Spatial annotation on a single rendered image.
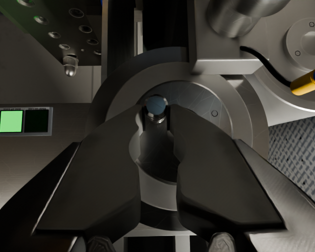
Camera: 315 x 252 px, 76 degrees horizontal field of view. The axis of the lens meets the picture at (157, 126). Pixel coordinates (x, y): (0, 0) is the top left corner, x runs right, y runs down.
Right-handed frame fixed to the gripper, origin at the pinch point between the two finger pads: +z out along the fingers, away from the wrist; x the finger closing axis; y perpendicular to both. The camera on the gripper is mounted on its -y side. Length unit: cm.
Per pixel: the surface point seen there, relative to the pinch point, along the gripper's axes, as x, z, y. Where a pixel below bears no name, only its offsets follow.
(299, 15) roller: 13.0, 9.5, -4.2
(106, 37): -4.2, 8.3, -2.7
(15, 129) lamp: -33.0, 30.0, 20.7
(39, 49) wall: -94, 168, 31
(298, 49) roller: 12.3, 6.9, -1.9
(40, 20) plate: -20.1, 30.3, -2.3
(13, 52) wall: -114, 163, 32
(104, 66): -4.3, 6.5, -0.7
